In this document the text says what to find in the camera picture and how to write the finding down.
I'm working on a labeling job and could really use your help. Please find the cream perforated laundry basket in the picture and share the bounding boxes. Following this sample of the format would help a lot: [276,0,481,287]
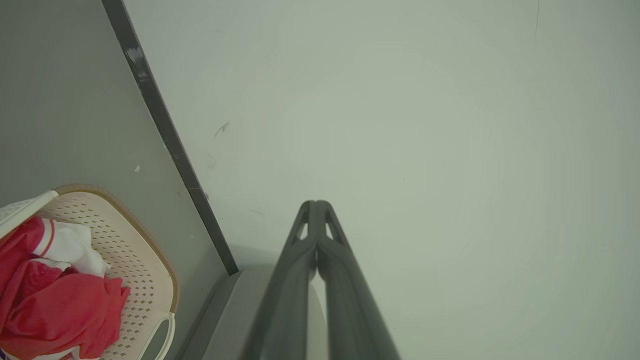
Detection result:
[0,184,180,360]

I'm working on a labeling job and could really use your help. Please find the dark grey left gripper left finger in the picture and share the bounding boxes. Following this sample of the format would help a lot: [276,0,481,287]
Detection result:
[240,200,318,360]

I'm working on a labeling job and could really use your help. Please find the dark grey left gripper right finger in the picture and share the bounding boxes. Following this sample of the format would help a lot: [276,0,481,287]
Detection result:
[315,200,403,360]

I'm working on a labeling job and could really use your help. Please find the dark baseboard strip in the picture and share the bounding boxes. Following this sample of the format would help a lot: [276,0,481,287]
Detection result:
[101,0,240,276]

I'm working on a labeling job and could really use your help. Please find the red and white jersey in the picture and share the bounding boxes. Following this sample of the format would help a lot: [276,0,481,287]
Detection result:
[0,216,111,281]

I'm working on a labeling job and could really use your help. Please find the red cloth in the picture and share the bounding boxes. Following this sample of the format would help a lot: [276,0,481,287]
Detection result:
[0,260,131,360]

